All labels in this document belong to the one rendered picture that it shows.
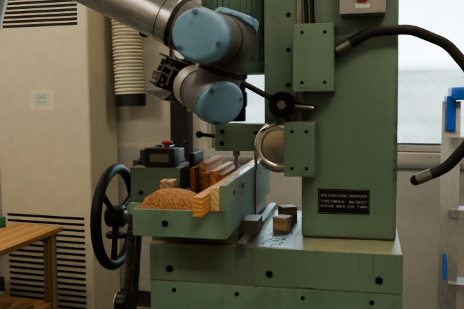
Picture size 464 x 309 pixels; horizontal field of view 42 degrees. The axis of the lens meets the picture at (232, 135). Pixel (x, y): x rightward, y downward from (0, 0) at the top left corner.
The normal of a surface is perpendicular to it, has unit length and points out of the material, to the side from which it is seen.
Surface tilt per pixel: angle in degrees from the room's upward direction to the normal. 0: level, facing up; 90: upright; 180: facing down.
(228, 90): 109
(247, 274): 90
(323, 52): 90
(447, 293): 82
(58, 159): 90
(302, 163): 90
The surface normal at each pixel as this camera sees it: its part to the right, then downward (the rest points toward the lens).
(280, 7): -0.22, 0.07
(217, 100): 0.39, 0.39
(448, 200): -0.36, -0.07
